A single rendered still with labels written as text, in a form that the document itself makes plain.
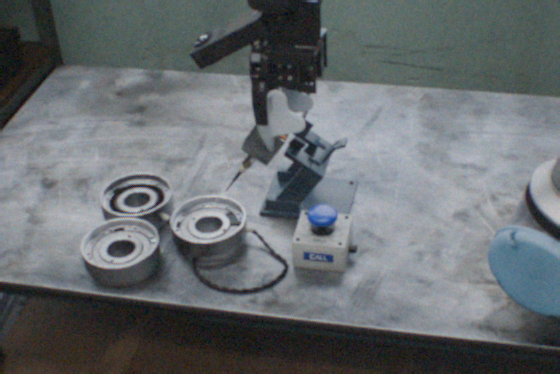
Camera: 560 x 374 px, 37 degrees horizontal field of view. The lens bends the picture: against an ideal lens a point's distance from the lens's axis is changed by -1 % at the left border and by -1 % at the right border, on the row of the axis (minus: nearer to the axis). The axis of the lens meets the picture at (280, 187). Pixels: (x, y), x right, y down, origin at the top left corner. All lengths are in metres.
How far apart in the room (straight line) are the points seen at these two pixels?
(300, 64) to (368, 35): 1.79
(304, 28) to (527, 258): 0.36
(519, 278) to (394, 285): 0.25
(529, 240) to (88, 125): 0.87
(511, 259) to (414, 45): 1.93
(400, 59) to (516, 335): 1.83
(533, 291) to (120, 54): 2.33
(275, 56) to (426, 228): 0.36
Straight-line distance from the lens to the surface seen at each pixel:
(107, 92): 1.59
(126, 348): 1.42
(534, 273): 0.89
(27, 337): 1.49
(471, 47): 2.77
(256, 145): 1.10
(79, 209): 1.30
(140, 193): 1.26
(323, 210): 1.12
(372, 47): 2.80
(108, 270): 1.12
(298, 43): 1.01
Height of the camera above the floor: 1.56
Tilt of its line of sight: 36 degrees down
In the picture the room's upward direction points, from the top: 3 degrees counter-clockwise
